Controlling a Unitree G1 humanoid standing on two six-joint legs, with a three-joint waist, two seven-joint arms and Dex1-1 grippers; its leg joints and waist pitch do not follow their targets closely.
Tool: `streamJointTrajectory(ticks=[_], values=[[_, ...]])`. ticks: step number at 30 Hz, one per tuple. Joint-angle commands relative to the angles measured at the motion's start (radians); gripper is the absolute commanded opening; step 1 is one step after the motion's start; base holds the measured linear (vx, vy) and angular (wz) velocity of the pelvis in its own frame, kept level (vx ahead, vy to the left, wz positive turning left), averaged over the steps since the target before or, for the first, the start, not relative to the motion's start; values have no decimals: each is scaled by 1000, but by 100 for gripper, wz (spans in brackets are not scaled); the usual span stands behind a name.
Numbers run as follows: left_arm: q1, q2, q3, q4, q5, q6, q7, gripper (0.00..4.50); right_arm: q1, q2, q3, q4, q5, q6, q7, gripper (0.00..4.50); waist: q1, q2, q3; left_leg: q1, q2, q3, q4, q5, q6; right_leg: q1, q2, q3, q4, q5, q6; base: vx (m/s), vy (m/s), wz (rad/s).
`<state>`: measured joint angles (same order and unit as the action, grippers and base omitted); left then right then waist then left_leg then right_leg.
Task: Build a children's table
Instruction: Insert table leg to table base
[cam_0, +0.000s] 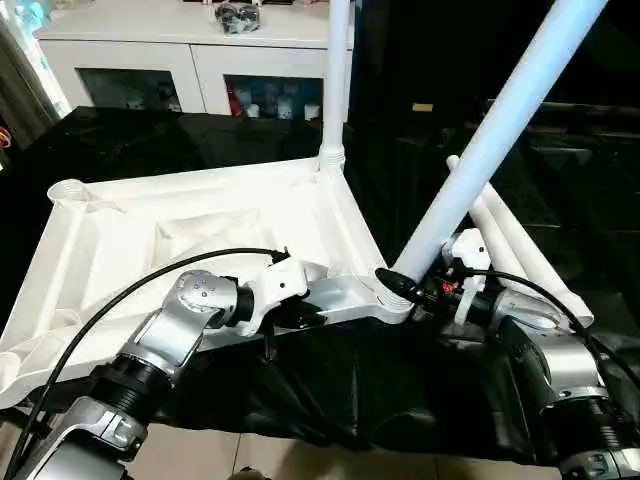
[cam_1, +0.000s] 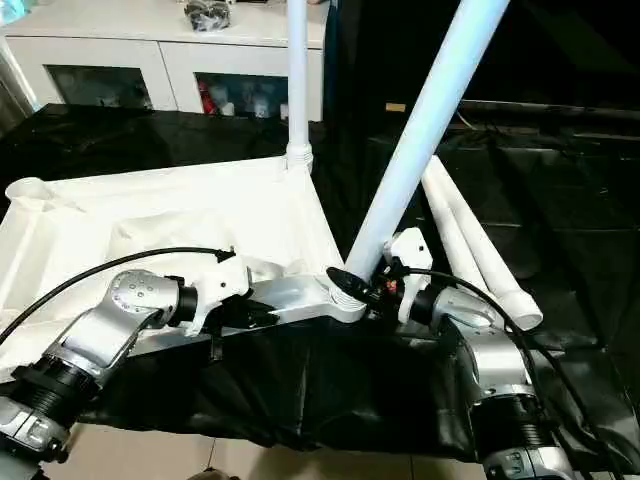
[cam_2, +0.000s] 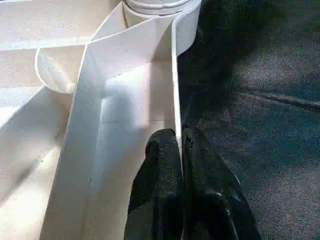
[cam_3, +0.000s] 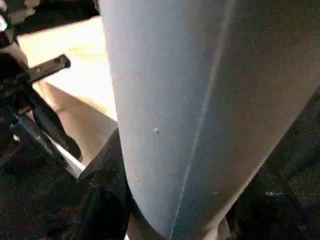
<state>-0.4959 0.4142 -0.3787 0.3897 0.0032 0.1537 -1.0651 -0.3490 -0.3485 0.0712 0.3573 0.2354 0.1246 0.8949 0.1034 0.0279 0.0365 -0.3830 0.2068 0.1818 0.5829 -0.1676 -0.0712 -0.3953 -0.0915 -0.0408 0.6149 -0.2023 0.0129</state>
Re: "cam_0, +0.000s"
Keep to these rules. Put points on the white plastic table top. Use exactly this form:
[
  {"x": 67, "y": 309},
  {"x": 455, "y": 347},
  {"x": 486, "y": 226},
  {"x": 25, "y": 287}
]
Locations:
[{"x": 125, "y": 235}]

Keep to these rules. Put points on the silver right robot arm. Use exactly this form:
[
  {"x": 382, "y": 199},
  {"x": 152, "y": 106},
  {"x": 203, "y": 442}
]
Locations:
[{"x": 565, "y": 360}]

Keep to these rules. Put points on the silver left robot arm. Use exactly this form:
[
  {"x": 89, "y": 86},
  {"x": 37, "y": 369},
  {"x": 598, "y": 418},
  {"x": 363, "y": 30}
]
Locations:
[{"x": 170, "y": 330}]

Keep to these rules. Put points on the black mat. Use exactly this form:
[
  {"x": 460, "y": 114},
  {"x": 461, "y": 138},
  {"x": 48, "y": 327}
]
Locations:
[{"x": 400, "y": 390}]

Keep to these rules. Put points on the small tan label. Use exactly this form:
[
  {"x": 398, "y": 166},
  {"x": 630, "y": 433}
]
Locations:
[{"x": 422, "y": 107}]

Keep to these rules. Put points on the long dark bar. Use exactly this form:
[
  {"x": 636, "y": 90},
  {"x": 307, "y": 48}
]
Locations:
[{"x": 565, "y": 107}]

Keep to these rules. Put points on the white cabinet with glass doors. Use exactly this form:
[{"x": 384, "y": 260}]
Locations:
[{"x": 150, "y": 55}]

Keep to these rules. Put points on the clear bag of dark parts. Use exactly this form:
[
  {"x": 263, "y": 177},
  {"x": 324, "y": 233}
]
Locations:
[{"x": 237, "y": 19}]

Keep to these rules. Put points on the grey curtain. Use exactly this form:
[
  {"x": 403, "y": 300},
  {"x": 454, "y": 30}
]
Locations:
[{"x": 25, "y": 90}]

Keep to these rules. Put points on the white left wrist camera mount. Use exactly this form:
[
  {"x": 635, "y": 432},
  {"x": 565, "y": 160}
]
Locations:
[{"x": 280, "y": 285}]

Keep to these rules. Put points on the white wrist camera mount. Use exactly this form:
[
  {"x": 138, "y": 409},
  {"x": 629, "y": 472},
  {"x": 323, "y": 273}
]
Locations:
[
  {"x": 470, "y": 250},
  {"x": 280, "y": 285}
]

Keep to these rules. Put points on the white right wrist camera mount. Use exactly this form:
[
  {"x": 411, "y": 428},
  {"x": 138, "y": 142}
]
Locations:
[{"x": 470, "y": 250}]

